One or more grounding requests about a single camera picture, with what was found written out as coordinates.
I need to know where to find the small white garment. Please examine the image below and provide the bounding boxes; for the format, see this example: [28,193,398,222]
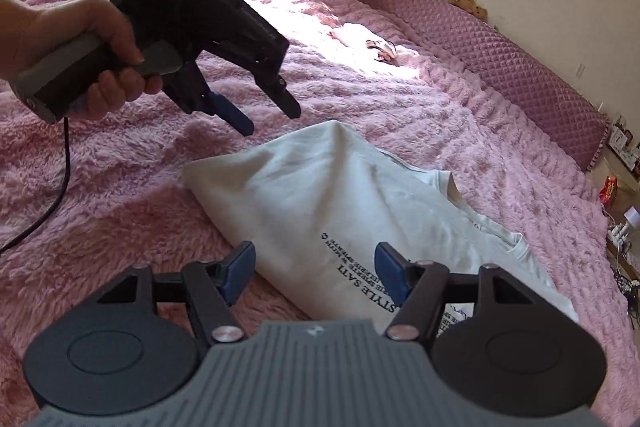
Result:
[365,39,402,64]

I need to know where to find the small pink cloth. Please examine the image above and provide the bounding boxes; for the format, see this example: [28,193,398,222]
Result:
[327,23,372,46]

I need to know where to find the person's left hand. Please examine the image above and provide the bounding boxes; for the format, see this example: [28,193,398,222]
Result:
[0,0,163,115]

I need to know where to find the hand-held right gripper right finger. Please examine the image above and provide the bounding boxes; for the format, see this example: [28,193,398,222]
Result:
[374,241,508,348]

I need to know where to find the pink fuzzy blanket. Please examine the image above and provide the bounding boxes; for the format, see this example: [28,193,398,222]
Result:
[0,0,631,408]

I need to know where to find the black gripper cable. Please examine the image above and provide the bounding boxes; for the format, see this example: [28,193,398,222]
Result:
[0,117,72,255]

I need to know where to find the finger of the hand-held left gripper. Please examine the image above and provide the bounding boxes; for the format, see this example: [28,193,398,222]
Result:
[165,67,253,136]
[252,74,302,118]

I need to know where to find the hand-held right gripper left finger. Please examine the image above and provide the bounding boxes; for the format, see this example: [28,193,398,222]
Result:
[92,241,256,345]

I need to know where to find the brown plush bear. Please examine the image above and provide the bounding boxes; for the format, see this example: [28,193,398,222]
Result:
[447,0,489,21]

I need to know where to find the pink quilted headboard cushion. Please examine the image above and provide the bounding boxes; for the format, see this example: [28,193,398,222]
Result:
[349,0,612,172]

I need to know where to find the tangle of black cables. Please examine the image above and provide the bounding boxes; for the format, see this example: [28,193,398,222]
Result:
[611,252,640,299]

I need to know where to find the red snack bag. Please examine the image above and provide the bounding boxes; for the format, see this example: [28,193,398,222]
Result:
[602,175,622,208]

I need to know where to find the white printed sweatshirt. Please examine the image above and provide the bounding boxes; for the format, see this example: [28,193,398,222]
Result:
[181,119,581,338]

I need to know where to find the small picture frames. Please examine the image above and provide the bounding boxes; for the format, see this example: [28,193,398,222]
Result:
[606,113,640,168]

